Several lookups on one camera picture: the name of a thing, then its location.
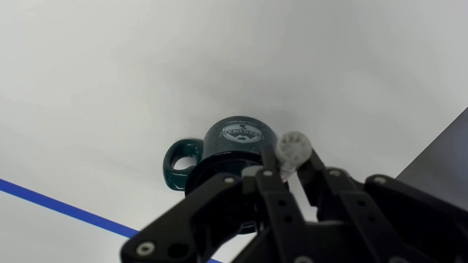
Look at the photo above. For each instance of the blue tape line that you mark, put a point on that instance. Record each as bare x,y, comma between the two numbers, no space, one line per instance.
65,209

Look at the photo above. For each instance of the dark green mug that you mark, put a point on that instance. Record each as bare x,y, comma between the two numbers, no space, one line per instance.
234,146

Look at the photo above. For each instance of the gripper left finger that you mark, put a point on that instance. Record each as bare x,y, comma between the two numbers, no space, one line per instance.
219,204

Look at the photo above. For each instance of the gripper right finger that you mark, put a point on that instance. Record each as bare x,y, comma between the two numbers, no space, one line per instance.
369,208

